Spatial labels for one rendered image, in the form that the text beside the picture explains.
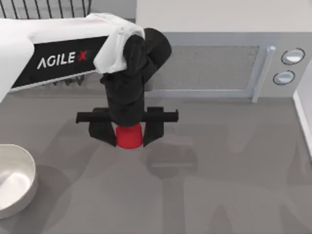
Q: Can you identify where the microwave oven door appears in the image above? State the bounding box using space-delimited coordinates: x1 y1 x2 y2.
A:
145 44 278 103

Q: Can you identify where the red cup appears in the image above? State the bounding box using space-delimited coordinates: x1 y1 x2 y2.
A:
115 123 143 150

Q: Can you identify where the pale microwave oven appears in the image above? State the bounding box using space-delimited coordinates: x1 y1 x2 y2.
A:
135 0 312 103

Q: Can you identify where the black wire rack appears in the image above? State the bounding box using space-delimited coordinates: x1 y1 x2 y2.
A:
0 0 93 87

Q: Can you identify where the white bowl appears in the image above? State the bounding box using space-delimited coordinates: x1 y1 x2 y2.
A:
0 143 39 219

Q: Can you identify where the round microwave knob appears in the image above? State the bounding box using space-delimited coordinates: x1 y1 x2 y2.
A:
273 70 296 86
281 47 306 65

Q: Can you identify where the grey microwave door handle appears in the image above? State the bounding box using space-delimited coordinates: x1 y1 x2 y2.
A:
252 45 278 103

